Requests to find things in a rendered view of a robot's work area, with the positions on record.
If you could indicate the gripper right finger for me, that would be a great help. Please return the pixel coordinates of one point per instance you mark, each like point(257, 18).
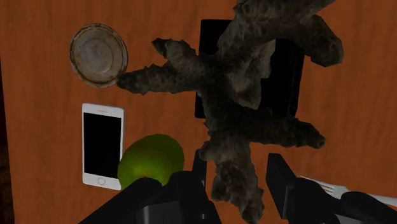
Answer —
point(297, 195)

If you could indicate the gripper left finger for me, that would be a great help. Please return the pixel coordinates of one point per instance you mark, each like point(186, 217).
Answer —
point(173, 198)

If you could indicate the white fork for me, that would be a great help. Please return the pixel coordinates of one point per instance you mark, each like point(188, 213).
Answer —
point(336, 190)

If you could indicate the green apple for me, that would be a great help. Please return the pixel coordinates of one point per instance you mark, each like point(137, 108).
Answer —
point(152, 163)

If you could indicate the white smartphone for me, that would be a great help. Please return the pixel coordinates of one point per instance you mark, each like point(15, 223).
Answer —
point(102, 145)

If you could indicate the grey rough branching sculpture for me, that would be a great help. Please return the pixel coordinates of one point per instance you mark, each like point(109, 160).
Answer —
point(238, 102)

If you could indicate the black tablet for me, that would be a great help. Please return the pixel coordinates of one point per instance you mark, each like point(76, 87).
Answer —
point(283, 80)

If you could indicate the white rimmed plate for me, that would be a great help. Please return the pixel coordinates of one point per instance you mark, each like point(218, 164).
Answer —
point(98, 55)

